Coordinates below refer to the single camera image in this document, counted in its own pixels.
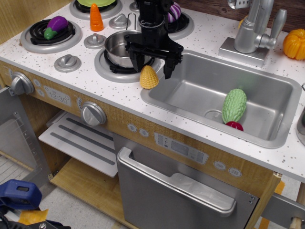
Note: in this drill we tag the silver stovetop knob middle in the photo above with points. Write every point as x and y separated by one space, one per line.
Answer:
95 41

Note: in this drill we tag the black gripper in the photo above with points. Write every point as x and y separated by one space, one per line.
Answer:
167 50

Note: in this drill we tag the open oven door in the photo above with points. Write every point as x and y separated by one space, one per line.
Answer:
21 156

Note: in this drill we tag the back left stove burner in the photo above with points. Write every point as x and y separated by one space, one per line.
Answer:
105 14

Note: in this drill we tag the green bumpy toy gourd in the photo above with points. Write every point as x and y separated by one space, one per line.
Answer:
234 106

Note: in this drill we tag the silver oven dial left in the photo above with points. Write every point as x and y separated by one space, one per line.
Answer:
21 84

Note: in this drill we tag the silver stovetop knob front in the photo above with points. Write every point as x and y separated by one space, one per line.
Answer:
67 63

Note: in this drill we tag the silver oven dial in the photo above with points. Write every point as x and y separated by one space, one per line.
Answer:
92 114
21 84

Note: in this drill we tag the purple toy eggplant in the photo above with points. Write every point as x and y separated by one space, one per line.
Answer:
54 26

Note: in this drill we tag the silver stovetop knob back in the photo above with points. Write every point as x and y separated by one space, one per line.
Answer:
120 22

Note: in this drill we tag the small steel pan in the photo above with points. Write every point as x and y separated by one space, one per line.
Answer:
115 46

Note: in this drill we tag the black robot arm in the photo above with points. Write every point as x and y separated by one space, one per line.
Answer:
154 7

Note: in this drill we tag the front left stove burner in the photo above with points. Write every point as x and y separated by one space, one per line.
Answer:
32 39

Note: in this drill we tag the purple striped toy onion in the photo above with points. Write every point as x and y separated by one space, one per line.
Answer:
174 13

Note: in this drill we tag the white oven rack shelf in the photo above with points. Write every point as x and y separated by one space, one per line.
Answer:
93 146

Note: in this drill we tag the silver dishwasher door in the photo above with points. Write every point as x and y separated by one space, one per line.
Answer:
161 193

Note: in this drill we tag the yellow toy corn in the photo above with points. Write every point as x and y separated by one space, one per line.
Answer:
148 77

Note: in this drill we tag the silver sink basin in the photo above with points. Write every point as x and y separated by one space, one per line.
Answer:
198 86

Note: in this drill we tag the blue clamp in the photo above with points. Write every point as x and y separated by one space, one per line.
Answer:
18 194

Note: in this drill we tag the silver stovetop knob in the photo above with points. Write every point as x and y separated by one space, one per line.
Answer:
67 63
134 7
120 22
95 41

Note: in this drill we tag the green toy plate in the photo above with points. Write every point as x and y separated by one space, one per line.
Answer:
99 3

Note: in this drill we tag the front right stove burner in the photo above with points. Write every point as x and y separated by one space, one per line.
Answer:
112 72

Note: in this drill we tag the silver toy faucet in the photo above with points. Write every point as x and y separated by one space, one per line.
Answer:
251 44

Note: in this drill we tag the red toy radish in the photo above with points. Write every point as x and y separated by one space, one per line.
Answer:
235 125

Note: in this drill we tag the silver stovetop knob rear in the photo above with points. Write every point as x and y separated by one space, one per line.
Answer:
134 7

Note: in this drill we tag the orange toy pumpkin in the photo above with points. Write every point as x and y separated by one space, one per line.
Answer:
294 44

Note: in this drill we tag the orange toy carrot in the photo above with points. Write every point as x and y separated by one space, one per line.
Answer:
96 23

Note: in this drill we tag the silver oven dial right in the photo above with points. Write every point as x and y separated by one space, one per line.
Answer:
92 114

